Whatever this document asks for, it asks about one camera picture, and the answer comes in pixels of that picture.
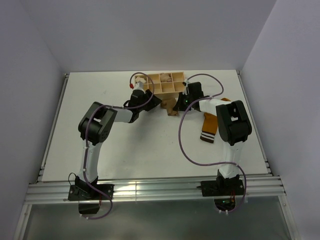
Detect tan ribbed sock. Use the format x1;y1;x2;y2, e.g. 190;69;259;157
160;98;179;117

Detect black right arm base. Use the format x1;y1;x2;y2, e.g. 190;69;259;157
197;179;247;215

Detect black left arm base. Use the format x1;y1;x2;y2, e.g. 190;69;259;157
67;184;114;215

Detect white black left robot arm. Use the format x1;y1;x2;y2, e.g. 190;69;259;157
75;89;162;200

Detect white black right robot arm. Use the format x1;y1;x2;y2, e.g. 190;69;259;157
176;81;252;195

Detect cream rolled sock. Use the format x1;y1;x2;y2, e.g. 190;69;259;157
135;76;148;84

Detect wooden compartment tray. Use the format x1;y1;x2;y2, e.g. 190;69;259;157
133;72;186;97

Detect beige rolled sock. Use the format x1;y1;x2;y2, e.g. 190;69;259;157
159;73;173;83

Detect mustard orange sock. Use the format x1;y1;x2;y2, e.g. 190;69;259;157
199;98;231;144

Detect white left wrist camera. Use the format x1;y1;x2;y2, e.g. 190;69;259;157
129;81;145;92

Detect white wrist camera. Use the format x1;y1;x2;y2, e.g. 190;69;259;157
129;81;145;92
182;79;190;96

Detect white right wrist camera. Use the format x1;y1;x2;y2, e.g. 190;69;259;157
182;79;190;96

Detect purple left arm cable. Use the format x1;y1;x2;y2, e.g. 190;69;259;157
83;72;155;221

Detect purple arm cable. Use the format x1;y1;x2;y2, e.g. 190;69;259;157
83;72;155;221
178;73;248;215

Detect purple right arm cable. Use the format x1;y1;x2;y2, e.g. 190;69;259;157
178;73;248;215

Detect aluminium front frame rails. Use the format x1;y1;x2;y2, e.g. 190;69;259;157
24;174;286;205

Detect aluminium table edge rail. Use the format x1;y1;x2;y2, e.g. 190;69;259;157
38;73;70;176

